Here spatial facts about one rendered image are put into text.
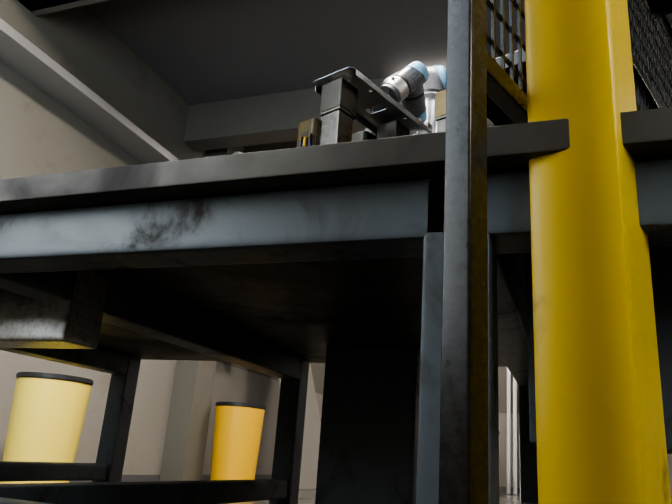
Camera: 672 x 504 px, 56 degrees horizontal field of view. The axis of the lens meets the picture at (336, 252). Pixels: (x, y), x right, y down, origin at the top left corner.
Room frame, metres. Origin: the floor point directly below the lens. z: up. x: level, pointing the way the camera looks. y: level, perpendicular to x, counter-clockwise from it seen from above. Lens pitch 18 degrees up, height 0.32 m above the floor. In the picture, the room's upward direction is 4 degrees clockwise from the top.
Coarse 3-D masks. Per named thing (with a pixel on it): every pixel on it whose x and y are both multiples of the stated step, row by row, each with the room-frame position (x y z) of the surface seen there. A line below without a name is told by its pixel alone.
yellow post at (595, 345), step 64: (576, 0) 0.61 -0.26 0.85; (576, 64) 0.61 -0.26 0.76; (576, 128) 0.61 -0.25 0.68; (576, 192) 0.61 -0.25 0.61; (576, 256) 0.62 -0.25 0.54; (640, 256) 0.62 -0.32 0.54; (576, 320) 0.62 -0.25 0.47; (640, 320) 0.61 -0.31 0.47; (576, 384) 0.62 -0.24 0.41; (640, 384) 0.59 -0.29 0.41; (576, 448) 0.62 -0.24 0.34; (640, 448) 0.59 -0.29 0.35
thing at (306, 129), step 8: (312, 120) 1.26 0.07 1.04; (320, 120) 1.27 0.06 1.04; (304, 128) 1.28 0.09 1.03; (312, 128) 1.26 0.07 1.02; (320, 128) 1.27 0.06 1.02; (304, 136) 1.27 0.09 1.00; (312, 136) 1.26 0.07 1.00; (320, 136) 1.27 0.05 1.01; (304, 144) 1.26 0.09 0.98; (312, 144) 1.26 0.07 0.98
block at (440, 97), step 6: (444, 90) 1.13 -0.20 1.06; (438, 96) 1.14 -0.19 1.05; (444, 96) 1.13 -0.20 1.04; (438, 102) 1.14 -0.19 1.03; (444, 102) 1.13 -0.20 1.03; (438, 108) 1.14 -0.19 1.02; (444, 108) 1.13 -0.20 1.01; (438, 114) 1.14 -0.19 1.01; (444, 114) 1.13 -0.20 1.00; (438, 120) 1.14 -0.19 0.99; (444, 120) 1.13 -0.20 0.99; (438, 126) 1.14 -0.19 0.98; (444, 126) 1.13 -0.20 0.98
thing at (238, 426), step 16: (224, 416) 5.47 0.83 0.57; (240, 416) 5.45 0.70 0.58; (256, 416) 5.52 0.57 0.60; (224, 432) 5.47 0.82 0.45; (240, 432) 5.46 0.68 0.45; (256, 432) 5.55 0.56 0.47; (224, 448) 5.47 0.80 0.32; (240, 448) 5.47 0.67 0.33; (256, 448) 5.58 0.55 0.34; (224, 464) 5.47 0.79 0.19; (240, 464) 5.48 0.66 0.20; (256, 464) 5.65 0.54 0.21
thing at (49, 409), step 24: (24, 384) 3.38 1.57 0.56; (48, 384) 3.36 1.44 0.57; (72, 384) 3.42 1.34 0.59; (24, 408) 3.37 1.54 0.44; (48, 408) 3.38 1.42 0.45; (72, 408) 3.45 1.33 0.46; (24, 432) 3.37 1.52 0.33; (48, 432) 3.39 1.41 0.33; (72, 432) 3.49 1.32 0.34; (24, 456) 3.37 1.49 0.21; (48, 456) 3.41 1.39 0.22; (72, 456) 3.54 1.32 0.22
